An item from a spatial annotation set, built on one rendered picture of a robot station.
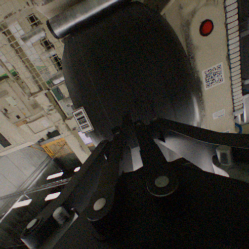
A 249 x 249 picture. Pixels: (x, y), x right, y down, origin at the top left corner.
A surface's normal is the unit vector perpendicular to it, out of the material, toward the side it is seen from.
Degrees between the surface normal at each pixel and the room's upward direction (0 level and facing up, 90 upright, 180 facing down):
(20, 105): 90
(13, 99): 90
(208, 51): 90
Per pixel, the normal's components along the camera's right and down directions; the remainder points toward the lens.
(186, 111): 0.31, 0.29
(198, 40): 0.07, 0.39
